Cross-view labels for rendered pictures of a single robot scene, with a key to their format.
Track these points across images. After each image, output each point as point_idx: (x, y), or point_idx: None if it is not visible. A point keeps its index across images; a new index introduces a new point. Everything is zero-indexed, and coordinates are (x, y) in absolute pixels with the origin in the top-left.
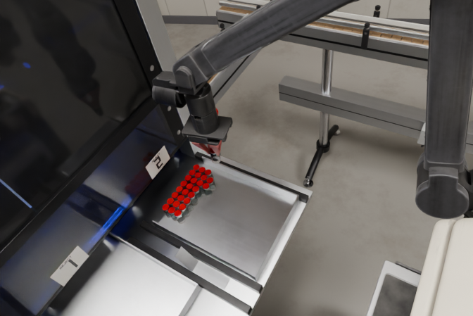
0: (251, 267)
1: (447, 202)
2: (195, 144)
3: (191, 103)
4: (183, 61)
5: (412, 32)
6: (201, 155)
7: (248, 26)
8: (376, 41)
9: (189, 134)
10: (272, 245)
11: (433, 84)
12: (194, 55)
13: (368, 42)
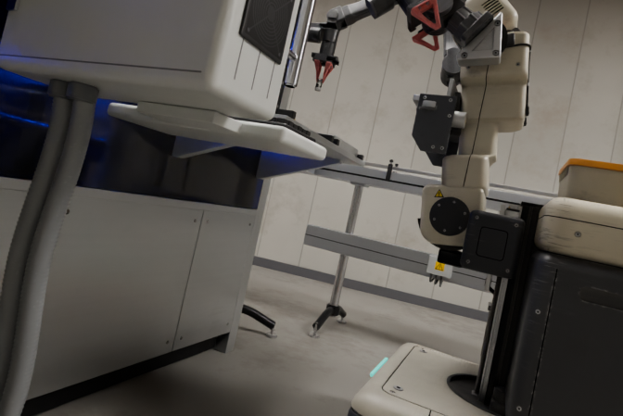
0: None
1: (456, 62)
2: (316, 61)
3: (329, 31)
4: (336, 8)
5: (420, 170)
6: None
7: None
8: (397, 173)
9: (316, 53)
10: (344, 141)
11: None
12: (342, 6)
13: (391, 175)
